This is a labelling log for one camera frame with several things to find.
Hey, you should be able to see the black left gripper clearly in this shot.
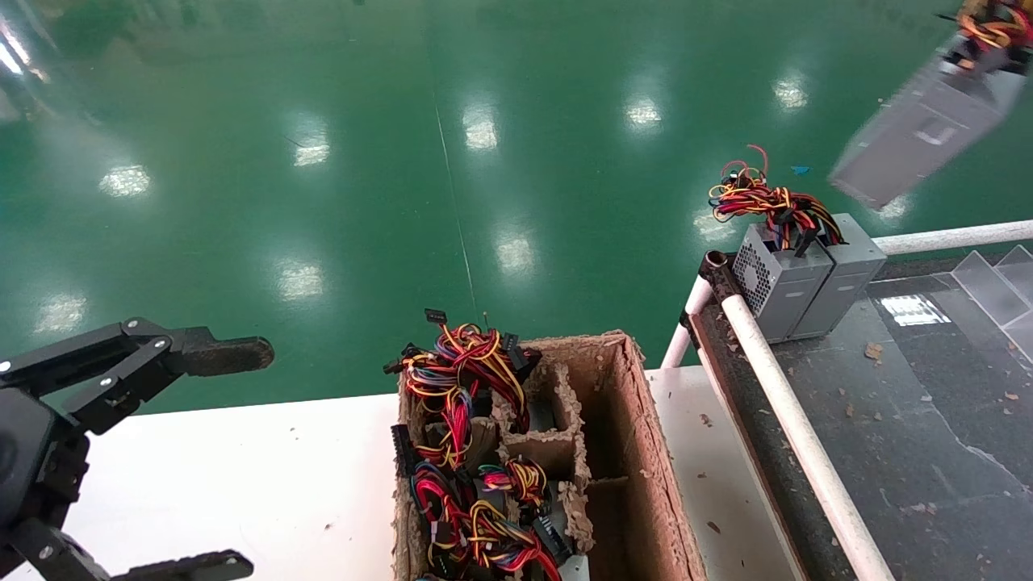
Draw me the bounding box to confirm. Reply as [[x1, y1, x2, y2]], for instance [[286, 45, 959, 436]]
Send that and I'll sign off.
[[0, 317, 275, 581]]

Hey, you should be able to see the grey power supply unit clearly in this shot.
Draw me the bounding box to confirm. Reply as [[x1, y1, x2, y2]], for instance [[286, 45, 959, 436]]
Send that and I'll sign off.
[[791, 212, 887, 341], [830, 44, 1033, 212]]

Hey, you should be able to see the black multi-pin connector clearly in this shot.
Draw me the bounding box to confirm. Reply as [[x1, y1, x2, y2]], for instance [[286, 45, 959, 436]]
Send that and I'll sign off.
[[391, 424, 417, 479]]

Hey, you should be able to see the brown pulp cardboard tray box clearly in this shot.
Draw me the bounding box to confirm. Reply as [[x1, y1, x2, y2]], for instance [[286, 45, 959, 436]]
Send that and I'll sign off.
[[391, 329, 708, 581]]

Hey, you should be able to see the white support leg tube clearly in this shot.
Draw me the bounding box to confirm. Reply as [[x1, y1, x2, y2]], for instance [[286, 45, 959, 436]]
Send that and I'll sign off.
[[660, 277, 715, 370]]

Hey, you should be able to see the dark tube joint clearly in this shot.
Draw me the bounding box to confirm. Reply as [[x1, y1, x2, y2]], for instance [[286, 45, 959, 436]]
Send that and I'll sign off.
[[698, 250, 739, 303]]

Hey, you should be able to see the grey power supply with vent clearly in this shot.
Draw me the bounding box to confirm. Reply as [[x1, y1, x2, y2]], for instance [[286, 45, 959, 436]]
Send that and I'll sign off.
[[730, 224, 834, 344]]

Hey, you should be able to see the black conveyor belt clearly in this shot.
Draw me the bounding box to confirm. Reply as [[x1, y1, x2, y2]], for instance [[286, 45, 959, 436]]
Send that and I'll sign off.
[[682, 258, 1033, 581]]

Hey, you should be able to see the large multicolour wire bundle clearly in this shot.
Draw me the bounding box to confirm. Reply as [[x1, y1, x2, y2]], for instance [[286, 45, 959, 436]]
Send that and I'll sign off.
[[382, 308, 543, 470]]

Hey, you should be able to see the small multicolour wire bundle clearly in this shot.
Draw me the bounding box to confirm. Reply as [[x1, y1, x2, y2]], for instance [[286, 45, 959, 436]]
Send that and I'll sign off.
[[478, 458, 550, 511]]

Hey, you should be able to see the long white rail tube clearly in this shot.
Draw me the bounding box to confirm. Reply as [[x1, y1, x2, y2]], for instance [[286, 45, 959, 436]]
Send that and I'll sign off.
[[721, 293, 897, 581]]

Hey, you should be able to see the red yellow black wire bundle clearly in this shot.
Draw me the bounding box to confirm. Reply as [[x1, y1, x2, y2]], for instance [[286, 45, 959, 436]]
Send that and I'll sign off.
[[708, 144, 847, 257]]

